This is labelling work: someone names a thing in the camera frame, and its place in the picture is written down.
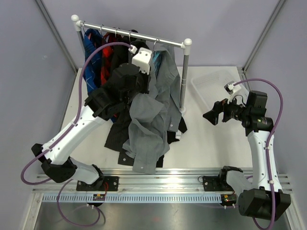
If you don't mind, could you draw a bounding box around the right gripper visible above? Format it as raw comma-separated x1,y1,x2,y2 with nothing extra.
203,92,250,126

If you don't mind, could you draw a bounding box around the grey shirt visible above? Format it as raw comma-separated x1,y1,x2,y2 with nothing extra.
123,45,182,174

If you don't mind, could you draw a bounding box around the teal hanger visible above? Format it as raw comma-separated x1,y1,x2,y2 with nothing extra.
153,51,162,75

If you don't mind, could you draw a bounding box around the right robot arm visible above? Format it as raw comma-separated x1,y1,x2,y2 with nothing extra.
202,91,291,220

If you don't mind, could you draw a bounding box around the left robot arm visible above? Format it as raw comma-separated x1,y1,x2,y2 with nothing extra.
32,63,151,191

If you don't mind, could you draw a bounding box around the black hanging shirt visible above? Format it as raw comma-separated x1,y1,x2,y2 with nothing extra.
108,34,148,73

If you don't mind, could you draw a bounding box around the red plaid shirt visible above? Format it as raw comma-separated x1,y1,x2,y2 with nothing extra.
100,33,117,85

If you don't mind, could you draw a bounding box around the blue shirt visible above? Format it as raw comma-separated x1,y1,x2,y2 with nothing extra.
83,29,103,94

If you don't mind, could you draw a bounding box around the white plastic basket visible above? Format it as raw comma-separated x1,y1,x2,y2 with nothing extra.
191,69,240,112

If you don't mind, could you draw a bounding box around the metal clothes rack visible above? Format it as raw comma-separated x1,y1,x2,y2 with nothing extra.
71,14,192,114

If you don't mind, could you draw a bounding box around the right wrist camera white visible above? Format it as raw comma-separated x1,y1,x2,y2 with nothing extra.
224,81,242,104

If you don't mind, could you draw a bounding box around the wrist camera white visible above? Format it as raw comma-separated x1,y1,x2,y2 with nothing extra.
224,81,242,104
128,45,153,75

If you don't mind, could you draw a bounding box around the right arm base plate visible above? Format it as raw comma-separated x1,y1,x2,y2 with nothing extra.
202,176,234,192

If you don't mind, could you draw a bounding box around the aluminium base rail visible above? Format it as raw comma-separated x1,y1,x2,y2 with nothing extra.
32,168,293,194

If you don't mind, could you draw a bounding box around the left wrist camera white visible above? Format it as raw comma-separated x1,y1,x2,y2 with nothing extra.
128,45,153,75

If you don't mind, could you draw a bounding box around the slotted cable duct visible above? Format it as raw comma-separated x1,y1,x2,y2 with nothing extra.
43,193,222,203

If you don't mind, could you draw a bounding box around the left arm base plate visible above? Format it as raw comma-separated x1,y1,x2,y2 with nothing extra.
76,176,119,192

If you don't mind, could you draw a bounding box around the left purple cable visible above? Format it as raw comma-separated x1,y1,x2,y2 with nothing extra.
21,42,135,185

